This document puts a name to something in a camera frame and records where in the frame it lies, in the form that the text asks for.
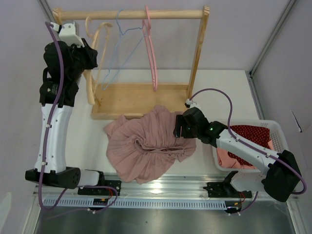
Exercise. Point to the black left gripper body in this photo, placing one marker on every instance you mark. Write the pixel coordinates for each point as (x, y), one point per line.
(83, 60)

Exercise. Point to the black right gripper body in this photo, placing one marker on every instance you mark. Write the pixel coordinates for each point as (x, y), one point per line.
(187, 132)

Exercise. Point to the cream plastic hanger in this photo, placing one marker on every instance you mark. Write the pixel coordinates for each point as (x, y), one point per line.
(91, 83)

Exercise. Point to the dusty pink skirt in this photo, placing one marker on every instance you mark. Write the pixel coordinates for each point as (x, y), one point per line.
(143, 149)

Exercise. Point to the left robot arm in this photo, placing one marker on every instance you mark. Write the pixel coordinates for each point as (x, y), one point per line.
(65, 65)

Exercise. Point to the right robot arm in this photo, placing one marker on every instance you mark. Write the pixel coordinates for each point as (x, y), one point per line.
(280, 170)

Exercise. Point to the pink plastic hanger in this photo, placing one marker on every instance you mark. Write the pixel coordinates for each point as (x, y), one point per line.
(151, 53)

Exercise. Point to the salmon pink garment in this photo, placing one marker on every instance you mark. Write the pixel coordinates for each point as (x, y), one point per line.
(229, 160)

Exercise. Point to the wooden clothes rack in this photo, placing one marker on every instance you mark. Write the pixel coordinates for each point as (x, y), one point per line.
(135, 99)

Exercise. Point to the dark red dotted garment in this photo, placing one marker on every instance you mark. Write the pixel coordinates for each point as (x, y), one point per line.
(258, 135)

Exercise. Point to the white plastic laundry basket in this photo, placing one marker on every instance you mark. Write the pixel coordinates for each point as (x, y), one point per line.
(276, 135)

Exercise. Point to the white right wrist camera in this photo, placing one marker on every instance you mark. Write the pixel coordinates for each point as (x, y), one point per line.
(192, 106)

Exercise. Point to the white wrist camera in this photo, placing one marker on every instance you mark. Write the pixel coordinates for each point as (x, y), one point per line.
(192, 106)
(68, 33)

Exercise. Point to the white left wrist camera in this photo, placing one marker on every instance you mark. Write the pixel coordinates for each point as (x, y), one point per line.
(68, 33)

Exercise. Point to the blue wire hanger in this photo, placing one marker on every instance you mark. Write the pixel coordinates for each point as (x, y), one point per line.
(121, 55)

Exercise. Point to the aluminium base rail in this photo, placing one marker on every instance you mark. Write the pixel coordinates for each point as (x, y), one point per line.
(166, 187)

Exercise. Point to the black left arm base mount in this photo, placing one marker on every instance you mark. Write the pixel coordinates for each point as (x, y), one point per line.
(103, 187)

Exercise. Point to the white slotted cable duct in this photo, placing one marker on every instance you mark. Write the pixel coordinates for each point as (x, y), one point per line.
(145, 203)

